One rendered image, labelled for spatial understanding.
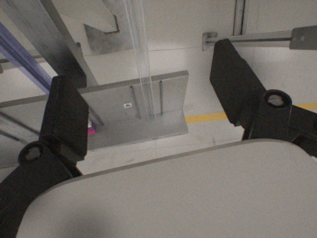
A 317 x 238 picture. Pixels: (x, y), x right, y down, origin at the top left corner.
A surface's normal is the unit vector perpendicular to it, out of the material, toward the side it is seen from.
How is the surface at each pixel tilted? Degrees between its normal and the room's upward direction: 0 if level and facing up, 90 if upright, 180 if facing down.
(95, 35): 0
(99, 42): 0
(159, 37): 0
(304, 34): 90
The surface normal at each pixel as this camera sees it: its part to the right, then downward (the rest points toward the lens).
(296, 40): -0.99, 0.11
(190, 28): 0.11, 0.37
